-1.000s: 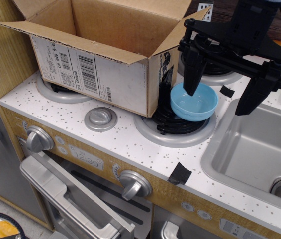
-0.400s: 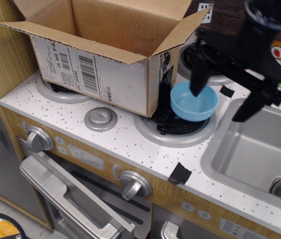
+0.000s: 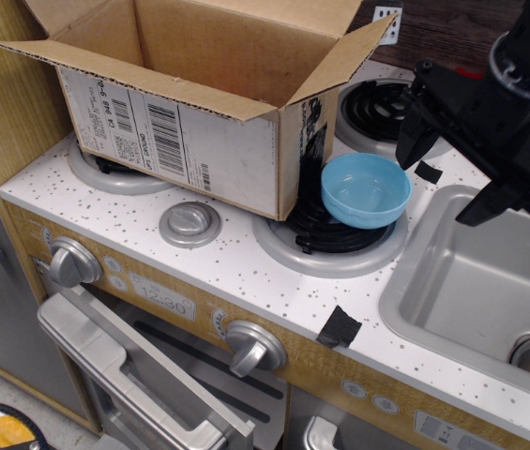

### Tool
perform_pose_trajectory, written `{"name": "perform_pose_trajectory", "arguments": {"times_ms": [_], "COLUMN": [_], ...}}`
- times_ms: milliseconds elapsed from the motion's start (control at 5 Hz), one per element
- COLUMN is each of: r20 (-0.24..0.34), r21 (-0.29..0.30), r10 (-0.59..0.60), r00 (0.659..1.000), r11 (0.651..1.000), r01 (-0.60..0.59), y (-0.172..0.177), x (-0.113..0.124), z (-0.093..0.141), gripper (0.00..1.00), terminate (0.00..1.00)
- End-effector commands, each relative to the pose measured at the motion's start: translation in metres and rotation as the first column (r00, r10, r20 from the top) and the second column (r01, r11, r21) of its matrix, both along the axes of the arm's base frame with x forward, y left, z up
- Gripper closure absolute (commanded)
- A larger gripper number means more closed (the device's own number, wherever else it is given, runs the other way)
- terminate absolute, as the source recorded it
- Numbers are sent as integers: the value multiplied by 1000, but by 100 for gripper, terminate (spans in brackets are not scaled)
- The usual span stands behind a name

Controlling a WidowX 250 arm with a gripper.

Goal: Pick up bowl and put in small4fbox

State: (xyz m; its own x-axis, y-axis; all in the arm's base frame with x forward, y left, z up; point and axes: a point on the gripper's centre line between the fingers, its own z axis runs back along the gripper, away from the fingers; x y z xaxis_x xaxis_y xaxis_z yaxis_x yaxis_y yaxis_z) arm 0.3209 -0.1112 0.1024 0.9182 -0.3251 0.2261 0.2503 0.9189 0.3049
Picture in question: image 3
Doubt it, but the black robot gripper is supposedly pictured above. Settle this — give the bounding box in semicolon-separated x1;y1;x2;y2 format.
394;27;530;228

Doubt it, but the light blue plastic bowl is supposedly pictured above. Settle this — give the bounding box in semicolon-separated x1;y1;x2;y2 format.
321;153;413;230

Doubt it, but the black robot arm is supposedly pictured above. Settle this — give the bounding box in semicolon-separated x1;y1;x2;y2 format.
395;1;530;227

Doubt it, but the black tape piece back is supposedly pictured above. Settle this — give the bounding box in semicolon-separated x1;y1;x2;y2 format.
415;160;443;185

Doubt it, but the black tape piece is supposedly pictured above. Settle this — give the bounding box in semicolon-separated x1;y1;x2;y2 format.
316;306;362;349
415;160;443;185

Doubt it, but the back right black stove burner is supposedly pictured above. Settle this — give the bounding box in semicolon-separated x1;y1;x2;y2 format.
334;77;453;163

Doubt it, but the black stove burner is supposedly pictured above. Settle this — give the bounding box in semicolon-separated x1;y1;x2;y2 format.
334;77;453;163
250;187;410;278

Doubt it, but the grey toy sink basin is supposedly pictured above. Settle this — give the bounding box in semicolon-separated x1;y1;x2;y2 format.
379;186;530;393

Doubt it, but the front right black stove burner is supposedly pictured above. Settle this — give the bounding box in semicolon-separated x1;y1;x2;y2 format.
250;187;410;278

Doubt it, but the black tape piece front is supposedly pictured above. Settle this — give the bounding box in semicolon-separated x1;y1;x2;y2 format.
316;306;362;349

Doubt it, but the open cardboard shipping box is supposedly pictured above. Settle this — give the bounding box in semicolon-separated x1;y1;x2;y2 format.
4;1;396;220

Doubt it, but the right silver oven knob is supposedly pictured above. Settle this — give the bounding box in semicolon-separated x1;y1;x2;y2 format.
226;320;287;378

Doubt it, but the silver oven knob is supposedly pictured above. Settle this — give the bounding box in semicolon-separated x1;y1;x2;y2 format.
226;320;287;378
50;236;103;289

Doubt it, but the grey round stovetop knob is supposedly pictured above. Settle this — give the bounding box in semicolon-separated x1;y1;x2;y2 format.
159;202;221;248

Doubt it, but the oven clock display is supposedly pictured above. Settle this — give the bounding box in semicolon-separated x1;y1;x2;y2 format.
128;272;196;322

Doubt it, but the back left stove burner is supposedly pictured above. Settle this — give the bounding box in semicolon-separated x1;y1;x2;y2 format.
68;139;174;196

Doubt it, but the left silver oven knob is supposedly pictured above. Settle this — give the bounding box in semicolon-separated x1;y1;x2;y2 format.
50;236;103;289

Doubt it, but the silver oven door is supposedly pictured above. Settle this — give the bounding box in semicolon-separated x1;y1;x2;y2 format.
36;283;289;450

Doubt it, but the orange object on floor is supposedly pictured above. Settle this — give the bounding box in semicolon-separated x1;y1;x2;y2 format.
0;416;35;448

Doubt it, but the white wall outlet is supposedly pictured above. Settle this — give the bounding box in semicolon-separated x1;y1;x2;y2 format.
371;4;402;46

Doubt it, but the silver dishwasher handle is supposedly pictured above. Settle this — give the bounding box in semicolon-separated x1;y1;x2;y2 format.
300;415;340;450

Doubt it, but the black cable on floor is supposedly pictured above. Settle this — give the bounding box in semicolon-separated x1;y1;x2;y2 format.
0;400;45;450

